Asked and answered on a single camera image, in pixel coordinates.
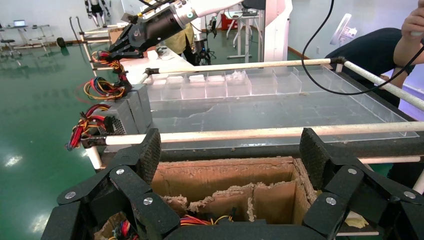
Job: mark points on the white background table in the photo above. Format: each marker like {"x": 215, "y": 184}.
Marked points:
{"x": 165, "y": 63}

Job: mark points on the crumpled clear plastic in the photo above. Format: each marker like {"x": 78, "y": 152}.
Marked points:
{"x": 239, "y": 76}

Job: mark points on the white pipe frame rack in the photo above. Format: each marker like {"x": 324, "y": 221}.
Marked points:
{"x": 96, "y": 32}

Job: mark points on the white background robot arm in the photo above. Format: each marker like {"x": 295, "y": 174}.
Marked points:
{"x": 200, "y": 49}

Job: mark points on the small white roll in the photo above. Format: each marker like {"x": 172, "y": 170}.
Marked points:
{"x": 153, "y": 55}

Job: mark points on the black-shirted person's forearm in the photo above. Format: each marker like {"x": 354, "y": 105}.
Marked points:
{"x": 405, "y": 49}

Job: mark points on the black office chair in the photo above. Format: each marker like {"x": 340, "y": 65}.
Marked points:
{"x": 253, "y": 4}

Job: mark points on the black and white humanoid robot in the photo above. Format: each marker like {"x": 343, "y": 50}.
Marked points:
{"x": 97, "y": 8}

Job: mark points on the white pipe leg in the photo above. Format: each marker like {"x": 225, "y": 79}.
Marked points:
{"x": 420, "y": 184}
{"x": 94, "y": 159}

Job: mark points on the black wheel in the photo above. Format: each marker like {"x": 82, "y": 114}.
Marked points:
{"x": 60, "y": 42}

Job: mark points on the white foam piece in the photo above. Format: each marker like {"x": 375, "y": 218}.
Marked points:
{"x": 197, "y": 78}

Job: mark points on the metal frame desk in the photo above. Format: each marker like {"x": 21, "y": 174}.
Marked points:
{"x": 33, "y": 26}

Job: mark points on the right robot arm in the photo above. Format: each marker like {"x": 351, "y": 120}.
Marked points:
{"x": 212, "y": 5}

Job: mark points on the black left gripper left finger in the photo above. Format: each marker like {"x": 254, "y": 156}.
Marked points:
{"x": 132, "y": 185}

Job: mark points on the white robot column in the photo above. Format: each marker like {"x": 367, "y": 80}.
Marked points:
{"x": 278, "y": 30}

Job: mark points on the person in yellow shirt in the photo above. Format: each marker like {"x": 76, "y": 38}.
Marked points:
{"x": 180, "y": 41}

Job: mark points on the black-shirted person's hand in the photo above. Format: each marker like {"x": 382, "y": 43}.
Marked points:
{"x": 414, "y": 23}

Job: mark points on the cream foam scrap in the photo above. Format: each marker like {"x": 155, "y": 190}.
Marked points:
{"x": 357, "y": 221}

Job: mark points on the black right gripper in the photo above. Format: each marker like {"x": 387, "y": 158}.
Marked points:
{"x": 154, "y": 30}

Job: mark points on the torn brown cardboard box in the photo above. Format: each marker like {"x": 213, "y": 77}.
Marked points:
{"x": 205, "y": 175}

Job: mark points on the clear acrylic divider tray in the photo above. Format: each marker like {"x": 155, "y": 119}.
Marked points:
{"x": 215, "y": 89}

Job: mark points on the white metal desk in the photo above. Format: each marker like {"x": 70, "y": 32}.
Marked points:
{"x": 243, "y": 16}

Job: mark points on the red box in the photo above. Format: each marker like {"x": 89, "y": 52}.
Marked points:
{"x": 228, "y": 23}

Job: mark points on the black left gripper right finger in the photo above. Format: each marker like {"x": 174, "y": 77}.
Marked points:
{"x": 344, "y": 179}

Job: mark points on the white pipe rail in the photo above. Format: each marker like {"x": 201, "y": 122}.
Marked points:
{"x": 215, "y": 67}
{"x": 381, "y": 84}
{"x": 391, "y": 160}
{"x": 142, "y": 78}
{"x": 198, "y": 135}

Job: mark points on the torn cardboard divider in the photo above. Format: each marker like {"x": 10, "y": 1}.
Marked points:
{"x": 275, "y": 202}

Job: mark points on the small open laptop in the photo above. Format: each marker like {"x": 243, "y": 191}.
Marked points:
{"x": 19, "y": 23}

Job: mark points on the white tilted panel device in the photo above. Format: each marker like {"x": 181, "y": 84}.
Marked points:
{"x": 344, "y": 30}

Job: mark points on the black stool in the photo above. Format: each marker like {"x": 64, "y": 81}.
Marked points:
{"x": 7, "y": 41}

